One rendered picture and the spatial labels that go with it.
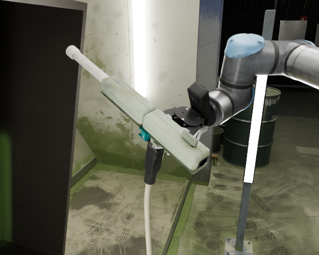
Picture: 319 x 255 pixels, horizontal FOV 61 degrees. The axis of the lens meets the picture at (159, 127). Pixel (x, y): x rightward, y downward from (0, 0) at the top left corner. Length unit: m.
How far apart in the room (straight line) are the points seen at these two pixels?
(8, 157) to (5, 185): 0.16
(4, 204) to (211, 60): 1.87
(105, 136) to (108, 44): 0.98
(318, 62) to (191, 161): 0.35
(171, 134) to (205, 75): 2.00
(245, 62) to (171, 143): 0.31
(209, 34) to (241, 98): 1.73
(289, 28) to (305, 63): 6.64
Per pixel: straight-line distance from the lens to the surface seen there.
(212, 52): 2.47
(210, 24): 2.46
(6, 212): 1.57
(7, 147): 1.35
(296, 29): 7.36
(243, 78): 0.74
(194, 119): 0.64
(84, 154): 3.07
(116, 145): 3.00
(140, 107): 0.57
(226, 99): 0.72
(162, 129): 0.53
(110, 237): 2.26
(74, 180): 2.87
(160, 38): 2.55
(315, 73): 0.68
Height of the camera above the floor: 1.56
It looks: 21 degrees down
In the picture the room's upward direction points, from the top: straight up
